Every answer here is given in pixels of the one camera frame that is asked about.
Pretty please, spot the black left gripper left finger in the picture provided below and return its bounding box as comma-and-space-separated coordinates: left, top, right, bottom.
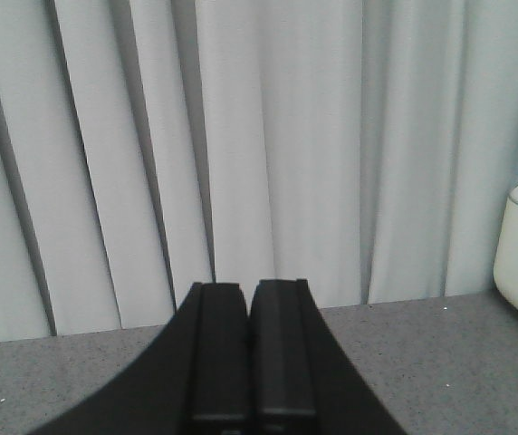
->
35, 283, 249, 434

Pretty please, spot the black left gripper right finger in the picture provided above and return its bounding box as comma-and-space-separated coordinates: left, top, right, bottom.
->
251, 279, 404, 434

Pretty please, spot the white pleated curtain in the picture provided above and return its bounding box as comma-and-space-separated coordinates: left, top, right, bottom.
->
0, 1, 518, 341

